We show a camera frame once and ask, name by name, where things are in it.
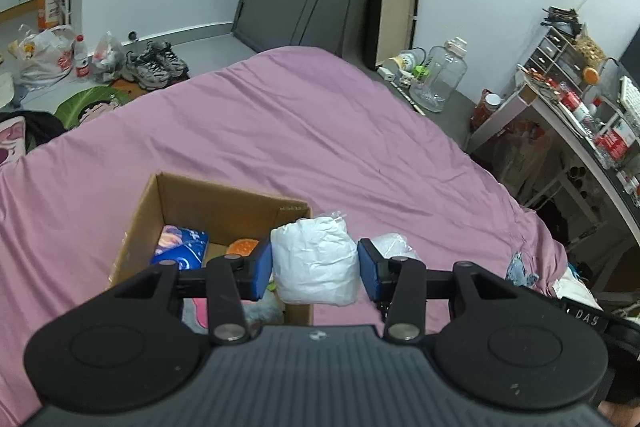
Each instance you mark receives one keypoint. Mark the grey desk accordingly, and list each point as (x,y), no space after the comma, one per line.
(560,122)

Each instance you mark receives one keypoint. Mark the brown cardboard box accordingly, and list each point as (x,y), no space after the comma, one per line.
(220,212)

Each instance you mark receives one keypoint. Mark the woven basket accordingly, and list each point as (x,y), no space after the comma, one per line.
(590,49)

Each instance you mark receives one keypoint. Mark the small blue-grey plush toy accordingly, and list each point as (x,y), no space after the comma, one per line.
(522,269)

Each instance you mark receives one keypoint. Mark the red label water bottle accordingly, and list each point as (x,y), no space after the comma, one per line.
(81,62)

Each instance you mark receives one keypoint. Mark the pink printed cushion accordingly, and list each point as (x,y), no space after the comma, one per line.
(11,139)

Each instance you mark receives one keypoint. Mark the white printed cloth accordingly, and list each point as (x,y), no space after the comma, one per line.
(575,287)

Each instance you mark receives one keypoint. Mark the white keyboard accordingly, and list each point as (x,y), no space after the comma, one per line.
(631,102)

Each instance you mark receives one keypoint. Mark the pink bed sheet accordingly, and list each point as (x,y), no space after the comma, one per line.
(280,132)

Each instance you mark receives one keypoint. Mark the orange cardboard carton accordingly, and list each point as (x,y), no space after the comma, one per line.
(48,9)

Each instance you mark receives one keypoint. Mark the white bottle with yellow label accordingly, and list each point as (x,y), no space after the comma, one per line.
(402,61)

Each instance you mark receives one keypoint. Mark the white soft packet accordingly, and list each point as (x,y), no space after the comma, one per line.
(315,262)

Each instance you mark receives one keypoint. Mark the black clutter on organizer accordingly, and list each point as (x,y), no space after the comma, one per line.
(562,19)

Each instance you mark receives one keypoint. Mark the burger plush toy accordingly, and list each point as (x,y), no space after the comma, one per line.
(244,249)

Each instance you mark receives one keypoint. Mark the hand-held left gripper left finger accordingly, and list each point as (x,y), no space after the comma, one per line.
(261,271)

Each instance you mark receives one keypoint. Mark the white printed plastic bag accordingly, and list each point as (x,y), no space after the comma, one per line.
(45,57)

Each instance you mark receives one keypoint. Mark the upright red label bottle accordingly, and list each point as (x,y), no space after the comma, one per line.
(612,144)

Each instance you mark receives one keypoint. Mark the grey drawer organizer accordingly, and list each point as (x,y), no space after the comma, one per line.
(552,52)

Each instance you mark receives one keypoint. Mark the large clear water jug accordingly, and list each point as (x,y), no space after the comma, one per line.
(440,77)

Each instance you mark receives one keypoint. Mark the black monitor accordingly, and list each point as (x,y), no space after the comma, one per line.
(631,57)

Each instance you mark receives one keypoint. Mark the blue tissue pack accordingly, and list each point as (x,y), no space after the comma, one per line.
(181,247)

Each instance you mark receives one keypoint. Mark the green printed mat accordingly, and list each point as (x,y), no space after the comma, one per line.
(90,102)

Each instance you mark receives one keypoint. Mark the clear plastic bag of trash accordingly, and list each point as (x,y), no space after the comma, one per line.
(107,59)

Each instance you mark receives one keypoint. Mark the white cloth bag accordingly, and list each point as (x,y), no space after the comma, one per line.
(6,89)

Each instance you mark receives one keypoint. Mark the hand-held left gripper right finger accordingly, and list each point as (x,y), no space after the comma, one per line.
(369,271)

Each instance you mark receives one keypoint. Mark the clear bag of white stuffing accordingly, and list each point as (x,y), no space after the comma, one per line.
(395,247)

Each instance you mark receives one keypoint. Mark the red jar with white lid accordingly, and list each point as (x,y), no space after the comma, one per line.
(486,109)

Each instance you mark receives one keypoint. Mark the person's right hand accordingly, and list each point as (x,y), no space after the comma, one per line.
(617,414)

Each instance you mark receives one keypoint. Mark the orange plush ball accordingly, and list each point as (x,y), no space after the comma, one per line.
(590,75)

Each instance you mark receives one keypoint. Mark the black clothing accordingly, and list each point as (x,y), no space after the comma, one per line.
(45,127)

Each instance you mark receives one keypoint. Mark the lying red label bottle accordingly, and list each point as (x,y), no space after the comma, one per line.
(575,106)

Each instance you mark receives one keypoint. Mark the black framed board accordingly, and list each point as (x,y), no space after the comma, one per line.
(397,2)

